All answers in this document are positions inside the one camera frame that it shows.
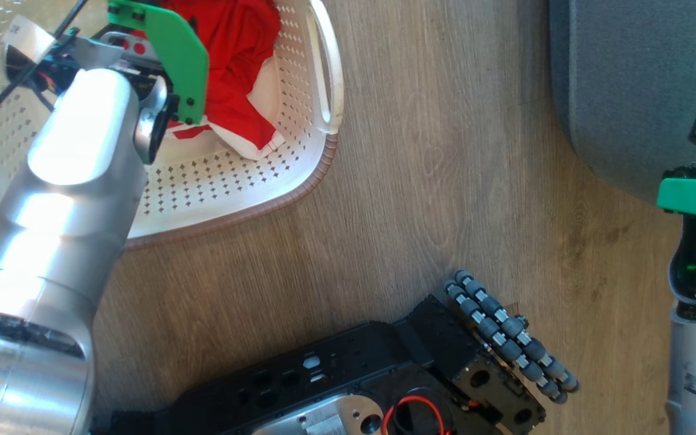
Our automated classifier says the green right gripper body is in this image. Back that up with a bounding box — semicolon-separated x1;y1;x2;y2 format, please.
656;144;696;222

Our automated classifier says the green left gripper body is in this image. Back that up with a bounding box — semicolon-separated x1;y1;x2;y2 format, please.
82;0;210;126

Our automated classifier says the red garment with white trim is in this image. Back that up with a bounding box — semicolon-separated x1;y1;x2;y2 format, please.
159;0;286;161

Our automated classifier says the grey fabric sofa seat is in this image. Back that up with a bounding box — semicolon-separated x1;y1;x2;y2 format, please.
549;0;696;204

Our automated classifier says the white perforated laundry basket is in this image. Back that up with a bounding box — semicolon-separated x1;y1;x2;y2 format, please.
0;0;345;250

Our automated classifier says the grey roller omni wheel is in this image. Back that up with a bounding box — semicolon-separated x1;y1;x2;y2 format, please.
443;270;580;404

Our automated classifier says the silver cable tag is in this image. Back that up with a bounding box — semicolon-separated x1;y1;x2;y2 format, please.
2;15;57;64

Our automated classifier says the thin black cable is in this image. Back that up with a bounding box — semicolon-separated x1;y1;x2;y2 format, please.
0;0;90;155

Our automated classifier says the red wire loop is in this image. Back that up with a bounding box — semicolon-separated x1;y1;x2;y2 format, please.
382;395;446;435

